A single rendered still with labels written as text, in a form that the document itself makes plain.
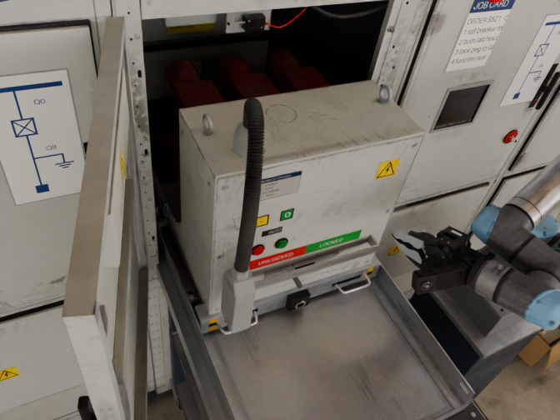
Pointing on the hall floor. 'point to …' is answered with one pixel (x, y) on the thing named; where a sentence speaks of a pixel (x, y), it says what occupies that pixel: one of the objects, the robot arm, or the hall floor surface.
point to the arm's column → (439, 327)
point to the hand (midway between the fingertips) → (394, 236)
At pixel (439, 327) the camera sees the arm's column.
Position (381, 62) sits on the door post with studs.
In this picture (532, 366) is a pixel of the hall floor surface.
